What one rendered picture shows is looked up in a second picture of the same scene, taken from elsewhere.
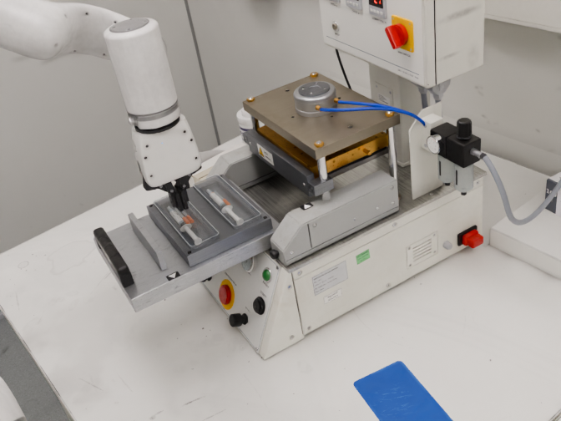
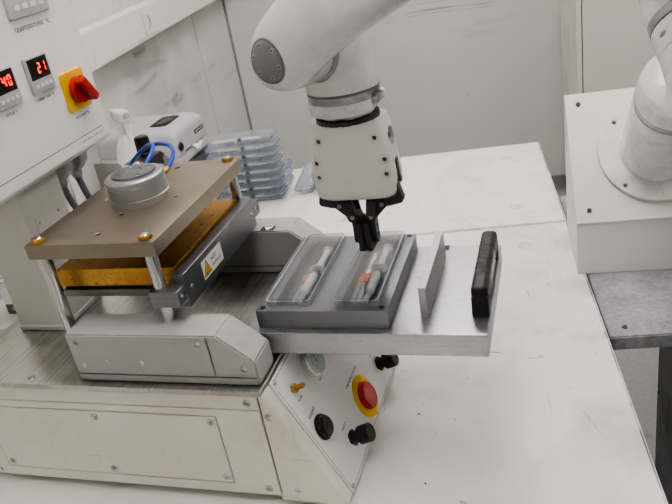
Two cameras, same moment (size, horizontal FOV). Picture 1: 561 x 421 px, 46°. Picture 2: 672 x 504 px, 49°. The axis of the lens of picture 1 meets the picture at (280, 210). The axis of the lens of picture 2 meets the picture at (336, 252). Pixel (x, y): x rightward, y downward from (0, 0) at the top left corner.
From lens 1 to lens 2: 1.79 m
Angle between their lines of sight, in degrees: 107
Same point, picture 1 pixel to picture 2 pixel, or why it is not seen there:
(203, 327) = (417, 414)
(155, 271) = (452, 259)
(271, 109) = (163, 214)
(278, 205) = (242, 316)
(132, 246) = (449, 298)
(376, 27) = (44, 111)
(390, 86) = (54, 201)
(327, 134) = (203, 166)
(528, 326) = not seen: hidden behind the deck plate
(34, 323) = not seen: outside the picture
